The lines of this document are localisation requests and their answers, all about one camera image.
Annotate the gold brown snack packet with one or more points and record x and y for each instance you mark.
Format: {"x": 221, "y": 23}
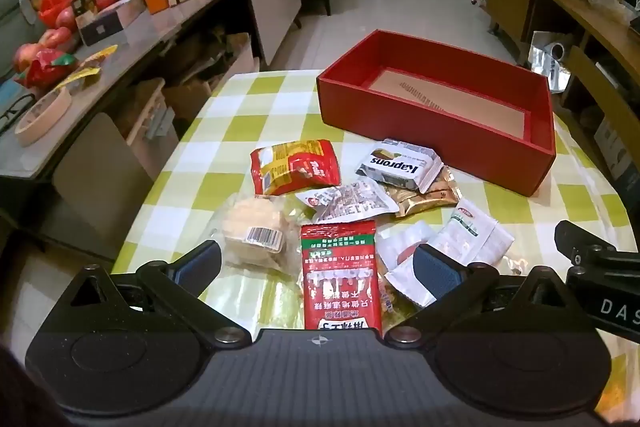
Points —
{"x": 430, "y": 202}

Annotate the red wrapped fruit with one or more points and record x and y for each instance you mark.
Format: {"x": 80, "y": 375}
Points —
{"x": 47, "y": 67}

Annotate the long grey sideboard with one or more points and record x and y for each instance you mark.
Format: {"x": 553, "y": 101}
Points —
{"x": 272, "y": 2}

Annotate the black eyeglasses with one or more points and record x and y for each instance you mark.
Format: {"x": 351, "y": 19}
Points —
{"x": 12, "y": 112}

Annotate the red apple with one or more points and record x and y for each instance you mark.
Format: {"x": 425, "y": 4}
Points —
{"x": 54, "y": 38}
{"x": 26, "y": 57}
{"x": 65, "y": 18}

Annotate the clear pink sausage packet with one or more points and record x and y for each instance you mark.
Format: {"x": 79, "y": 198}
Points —
{"x": 400, "y": 247}

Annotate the green white checked tablecloth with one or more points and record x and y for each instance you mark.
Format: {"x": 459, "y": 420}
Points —
{"x": 215, "y": 132}

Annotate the silver foil roll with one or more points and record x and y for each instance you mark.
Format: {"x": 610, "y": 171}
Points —
{"x": 550, "y": 57}

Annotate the red cardboard box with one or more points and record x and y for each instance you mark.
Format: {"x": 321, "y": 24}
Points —
{"x": 425, "y": 142}

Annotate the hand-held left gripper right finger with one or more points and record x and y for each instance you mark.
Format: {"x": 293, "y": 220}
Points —
{"x": 437, "y": 272}

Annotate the round wooden tray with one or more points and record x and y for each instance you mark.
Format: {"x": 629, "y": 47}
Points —
{"x": 47, "y": 117}

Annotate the red yellow gummy packet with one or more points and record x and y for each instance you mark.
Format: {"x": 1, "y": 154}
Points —
{"x": 295, "y": 167}

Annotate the cardboard boxes under sideboard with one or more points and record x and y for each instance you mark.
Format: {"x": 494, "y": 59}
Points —
{"x": 200, "y": 82}

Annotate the red green snack packet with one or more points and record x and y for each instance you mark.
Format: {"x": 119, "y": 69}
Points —
{"x": 340, "y": 277}

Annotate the black brown flat box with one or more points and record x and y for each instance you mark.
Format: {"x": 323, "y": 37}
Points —
{"x": 107, "y": 24}

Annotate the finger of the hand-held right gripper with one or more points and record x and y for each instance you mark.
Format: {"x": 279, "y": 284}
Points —
{"x": 575, "y": 237}

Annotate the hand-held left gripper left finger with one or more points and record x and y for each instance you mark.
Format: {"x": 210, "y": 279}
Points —
{"x": 197, "y": 264}

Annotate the white green snack packet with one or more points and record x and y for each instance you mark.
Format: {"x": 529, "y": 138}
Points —
{"x": 470, "y": 232}

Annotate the white wafer packet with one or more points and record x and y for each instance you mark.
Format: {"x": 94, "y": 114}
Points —
{"x": 400, "y": 164}

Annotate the clear rice cake packet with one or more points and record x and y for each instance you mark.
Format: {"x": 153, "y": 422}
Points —
{"x": 250, "y": 222}

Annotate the yellow snack packet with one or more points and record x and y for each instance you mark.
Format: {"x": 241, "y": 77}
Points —
{"x": 85, "y": 67}

